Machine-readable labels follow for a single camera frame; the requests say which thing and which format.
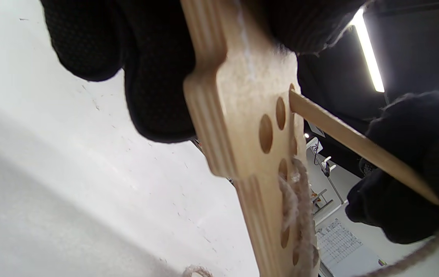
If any person's right hand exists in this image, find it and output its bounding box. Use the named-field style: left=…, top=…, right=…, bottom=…
left=345, top=91, right=439, bottom=245

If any person's left hand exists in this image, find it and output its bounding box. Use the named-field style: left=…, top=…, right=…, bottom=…
left=40, top=0, right=367, bottom=144

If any wooden lacing needle stick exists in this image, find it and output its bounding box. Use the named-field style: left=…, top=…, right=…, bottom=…
left=289, top=90, right=439, bottom=206

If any beige lacing rope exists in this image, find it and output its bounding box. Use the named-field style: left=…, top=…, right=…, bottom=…
left=182, top=157, right=439, bottom=277

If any wooden crocodile lacing toy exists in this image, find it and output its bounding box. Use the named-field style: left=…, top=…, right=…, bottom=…
left=180, top=0, right=320, bottom=277

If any long white ceiling light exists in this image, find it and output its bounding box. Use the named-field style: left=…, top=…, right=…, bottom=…
left=349, top=7, right=386, bottom=93

